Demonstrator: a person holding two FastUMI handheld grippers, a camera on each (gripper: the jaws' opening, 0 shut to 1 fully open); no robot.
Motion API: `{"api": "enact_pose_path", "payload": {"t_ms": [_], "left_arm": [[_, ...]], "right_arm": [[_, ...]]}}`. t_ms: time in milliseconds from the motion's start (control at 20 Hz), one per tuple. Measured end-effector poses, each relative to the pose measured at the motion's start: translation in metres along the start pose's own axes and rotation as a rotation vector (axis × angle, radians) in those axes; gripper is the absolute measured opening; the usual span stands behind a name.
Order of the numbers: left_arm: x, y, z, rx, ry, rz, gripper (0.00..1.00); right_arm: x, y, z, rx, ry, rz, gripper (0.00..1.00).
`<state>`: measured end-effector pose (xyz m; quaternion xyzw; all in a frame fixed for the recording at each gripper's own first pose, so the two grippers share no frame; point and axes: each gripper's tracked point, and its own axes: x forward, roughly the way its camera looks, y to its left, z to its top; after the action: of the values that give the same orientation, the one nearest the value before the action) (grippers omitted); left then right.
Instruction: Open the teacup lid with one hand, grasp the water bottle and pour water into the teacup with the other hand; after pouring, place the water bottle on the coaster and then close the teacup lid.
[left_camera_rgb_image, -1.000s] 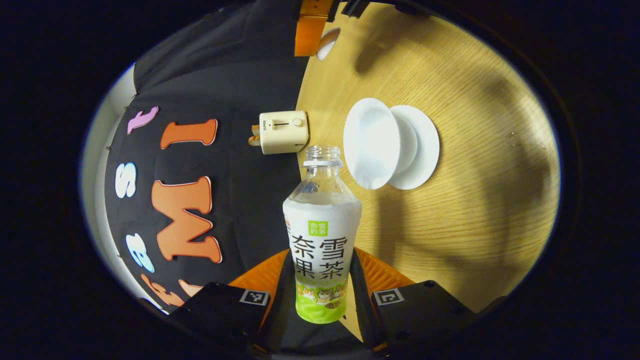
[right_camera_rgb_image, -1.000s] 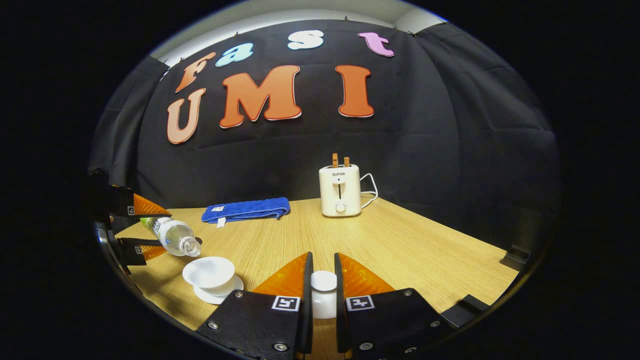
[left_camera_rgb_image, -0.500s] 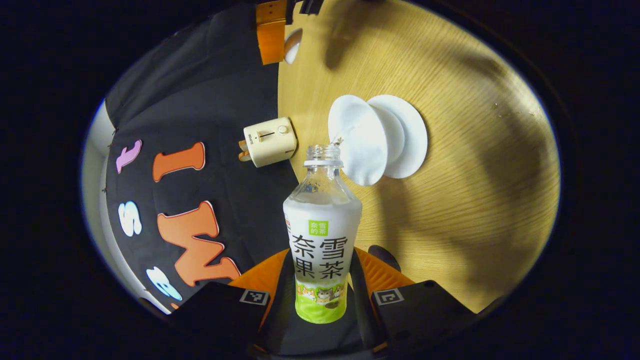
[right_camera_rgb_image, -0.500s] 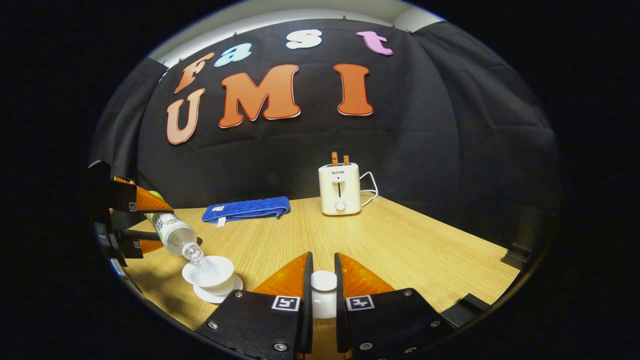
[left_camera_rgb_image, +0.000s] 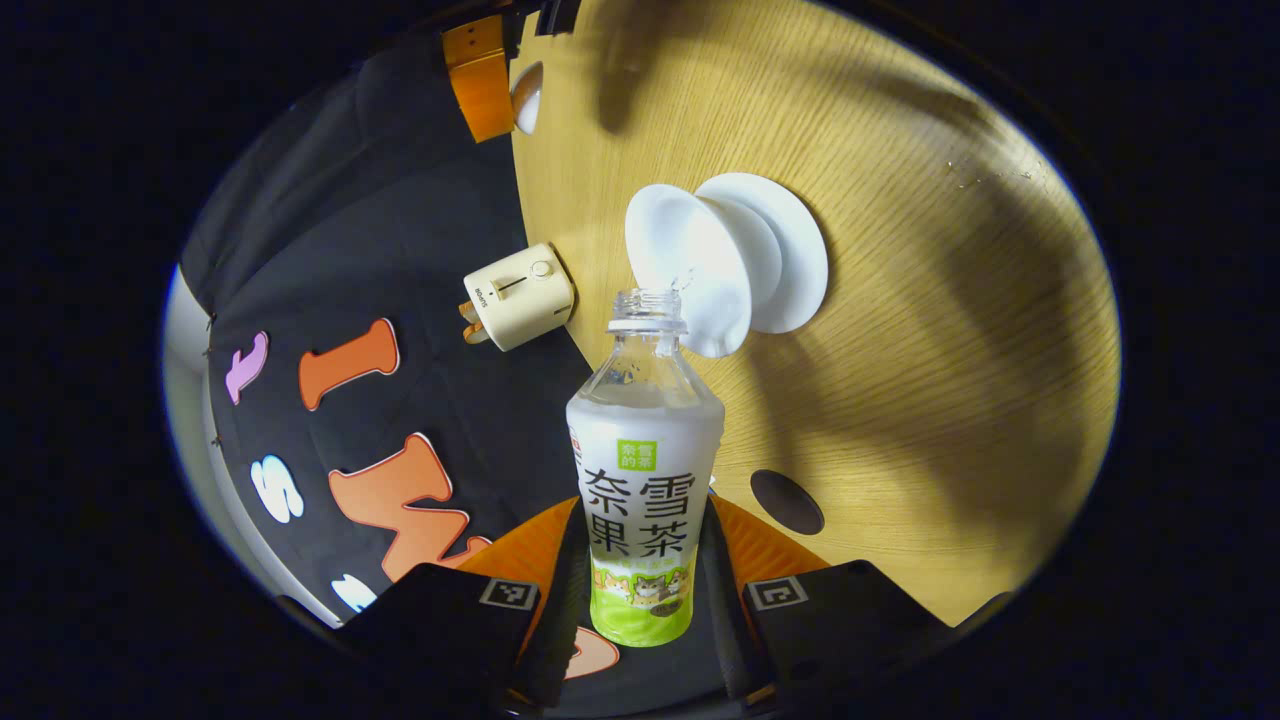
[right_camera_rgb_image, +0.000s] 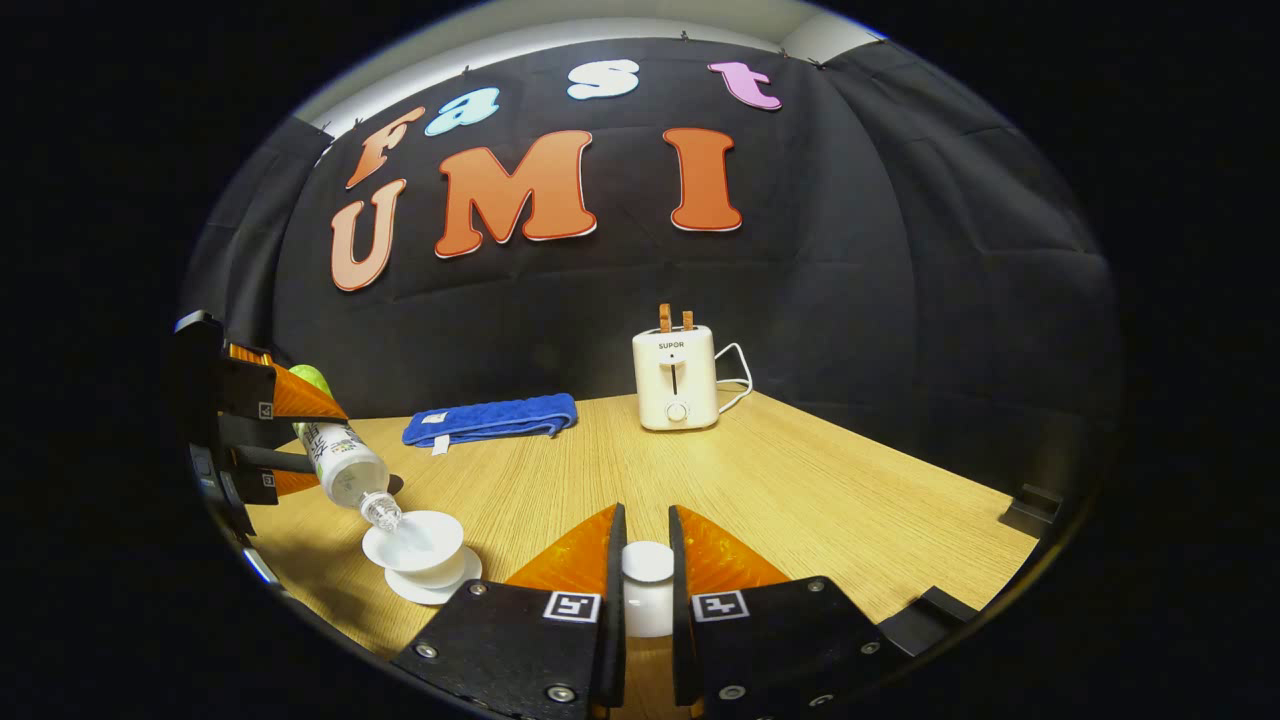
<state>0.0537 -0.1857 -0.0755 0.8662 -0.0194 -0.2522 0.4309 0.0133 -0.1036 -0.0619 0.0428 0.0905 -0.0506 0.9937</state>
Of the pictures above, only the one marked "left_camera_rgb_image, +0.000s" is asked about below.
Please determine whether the clear water bottle white label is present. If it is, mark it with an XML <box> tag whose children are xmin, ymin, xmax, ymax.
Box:
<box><xmin>566</xmin><ymin>288</ymin><xmax>726</xmax><ymax>648</ymax></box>

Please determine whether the white teacup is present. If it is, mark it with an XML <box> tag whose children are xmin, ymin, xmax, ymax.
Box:
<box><xmin>625</xmin><ymin>184</ymin><xmax>784</xmax><ymax>359</ymax></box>

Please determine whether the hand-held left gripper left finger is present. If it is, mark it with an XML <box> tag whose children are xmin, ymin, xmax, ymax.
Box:
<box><xmin>340</xmin><ymin>497</ymin><xmax>583</xmax><ymax>711</ymax></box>

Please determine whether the white teacup lid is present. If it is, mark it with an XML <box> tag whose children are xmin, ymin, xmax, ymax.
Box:
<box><xmin>511</xmin><ymin>61</ymin><xmax>545</xmax><ymax>136</ymax></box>

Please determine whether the white saucer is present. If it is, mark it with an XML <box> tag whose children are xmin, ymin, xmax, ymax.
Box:
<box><xmin>695</xmin><ymin>172</ymin><xmax>830</xmax><ymax>335</ymax></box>

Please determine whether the black backdrop cloth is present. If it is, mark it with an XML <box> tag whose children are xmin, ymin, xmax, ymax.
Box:
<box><xmin>178</xmin><ymin>30</ymin><xmax>746</xmax><ymax>716</ymax></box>

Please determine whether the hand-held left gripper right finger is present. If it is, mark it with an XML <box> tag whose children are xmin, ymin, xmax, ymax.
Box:
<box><xmin>700</xmin><ymin>495</ymin><xmax>956</xmax><ymax>713</ymax></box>

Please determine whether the cream toaster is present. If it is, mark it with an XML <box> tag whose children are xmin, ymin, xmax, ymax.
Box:
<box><xmin>463</xmin><ymin>243</ymin><xmax>577</xmax><ymax>352</ymax></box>

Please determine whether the dark round coaster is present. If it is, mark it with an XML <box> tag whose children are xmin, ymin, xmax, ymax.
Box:
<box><xmin>750</xmin><ymin>469</ymin><xmax>827</xmax><ymax>536</ymax></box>

